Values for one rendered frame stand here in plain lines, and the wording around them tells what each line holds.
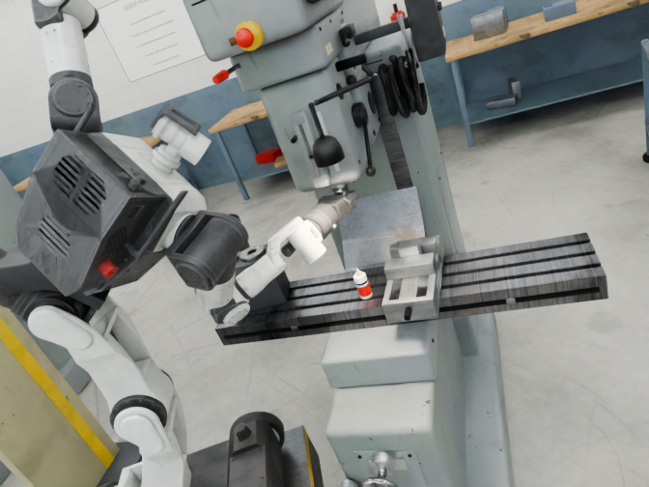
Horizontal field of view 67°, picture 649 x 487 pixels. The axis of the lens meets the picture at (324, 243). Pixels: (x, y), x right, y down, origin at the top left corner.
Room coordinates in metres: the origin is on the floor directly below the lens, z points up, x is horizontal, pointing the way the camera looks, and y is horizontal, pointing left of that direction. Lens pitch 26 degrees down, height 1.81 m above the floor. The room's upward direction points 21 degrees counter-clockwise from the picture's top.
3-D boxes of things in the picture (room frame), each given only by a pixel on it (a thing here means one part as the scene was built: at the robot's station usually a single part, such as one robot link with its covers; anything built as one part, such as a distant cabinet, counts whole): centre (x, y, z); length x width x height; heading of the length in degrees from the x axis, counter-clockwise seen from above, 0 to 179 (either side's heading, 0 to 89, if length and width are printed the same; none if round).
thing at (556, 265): (1.37, -0.14, 0.86); 1.24 x 0.23 x 0.08; 67
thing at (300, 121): (1.29, -0.06, 1.45); 0.04 x 0.04 x 0.21; 67
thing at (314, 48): (1.43, -0.12, 1.68); 0.34 x 0.24 x 0.10; 157
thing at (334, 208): (1.32, -0.04, 1.24); 0.13 x 0.12 x 0.10; 49
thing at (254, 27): (1.17, -0.01, 1.76); 0.06 x 0.02 x 0.06; 67
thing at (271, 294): (1.57, 0.29, 1.00); 0.22 x 0.12 x 0.20; 77
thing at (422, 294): (1.30, -0.23, 0.96); 0.35 x 0.15 x 0.11; 155
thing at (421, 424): (1.37, -0.09, 0.40); 0.81 x 0.32 x 0.60; 157
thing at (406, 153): (1.96, -0.34, 0.78); 0.50 x 0.47 x 1.56; 157
